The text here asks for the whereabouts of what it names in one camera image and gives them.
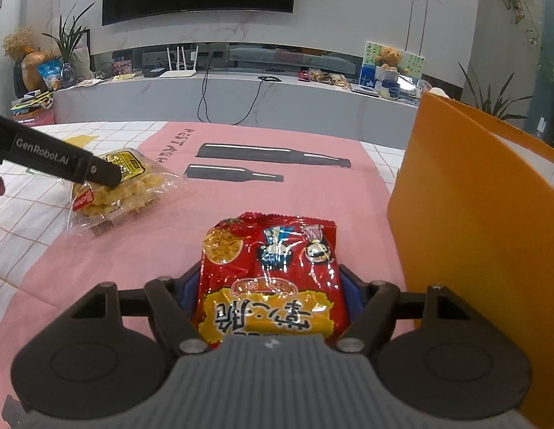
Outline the green picture board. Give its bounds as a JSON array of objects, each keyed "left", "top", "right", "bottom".
[{"left": 363, "top": 41, "right": 426, "bottom": 82}]

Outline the pink storage box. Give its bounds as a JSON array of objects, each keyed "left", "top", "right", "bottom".
[{"left": 11, "top": 109, "right": 56, "bottom": 127}]

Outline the white router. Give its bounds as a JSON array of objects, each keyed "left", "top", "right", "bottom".
[{"left": 160, "top": 46, "right": 199, "bottom": 79}]

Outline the brown teddy bear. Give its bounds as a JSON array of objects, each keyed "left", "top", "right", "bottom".
[{"left": 374, "top": 47, "right": 403, "bottom": 72}]

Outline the black cable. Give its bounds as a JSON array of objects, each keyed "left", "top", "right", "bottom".
[{"left": 197, "top": 49, "right": 282, "bottom": 126}]

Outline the white cap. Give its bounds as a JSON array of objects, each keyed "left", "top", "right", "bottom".
[{"left": 422, "top": 80, "right": 449, "bottom": 98}]

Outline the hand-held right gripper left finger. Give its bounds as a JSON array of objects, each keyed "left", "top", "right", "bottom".
[{"left": 71, "top": 263, "right": 213, "bottom": 358}]

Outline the long-leaved potted plant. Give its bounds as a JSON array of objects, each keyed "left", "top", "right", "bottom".
[{"left": 458, "top": 60, "right": 534, "bottom": 121}]

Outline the blue snack bag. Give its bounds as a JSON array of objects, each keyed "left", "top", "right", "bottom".
[{"left": 38, "top": 59, "right": 64, "bottom": 91}]

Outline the bag of snacks on console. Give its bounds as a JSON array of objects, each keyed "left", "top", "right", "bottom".
[{"left": 298, "top": 68, "right": 351, "bottom": 88}]

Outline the grey television console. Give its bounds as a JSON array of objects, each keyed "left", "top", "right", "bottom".
[{"left": 53, "top": 42, "right": 438, "bottom": 150}]

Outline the orange cardboard box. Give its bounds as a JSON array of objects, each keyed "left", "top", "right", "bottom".
[{"left": 386, "top": 92, "right": 554, "bottom": 429}]

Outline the red noodle snack packet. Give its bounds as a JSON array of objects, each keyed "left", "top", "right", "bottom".
[{"left": 191, "top": 212, "right": 353, "bottom": 350}]

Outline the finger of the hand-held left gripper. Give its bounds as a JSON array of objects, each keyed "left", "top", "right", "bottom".
[{"left": 74, "top": 153, "right": 123, "bottom": 188}]

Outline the stack of colourful books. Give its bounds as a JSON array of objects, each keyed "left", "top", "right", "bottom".
[{"left": 10, "top": 90, "right": 54, "bottom": 112}]

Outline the clear packet of yellow pastries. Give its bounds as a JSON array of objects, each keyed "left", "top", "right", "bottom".
[{"left": 63, "top": 147, "right": 181, "bottom": 237}]

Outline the pink printed table mat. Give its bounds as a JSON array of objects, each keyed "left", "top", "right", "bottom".
[{"left": 0, "top": 120, "right": 409, "bottom": 416}]

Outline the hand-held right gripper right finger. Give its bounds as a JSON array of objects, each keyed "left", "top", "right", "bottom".
[{"left": 335, "top": 265, "right": 476, "bottom": 360}]

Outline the potted grass plant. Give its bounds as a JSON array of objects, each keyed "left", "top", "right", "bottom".
[{"left": 42, "top": 2, "right": 96, "bottom": 81}]

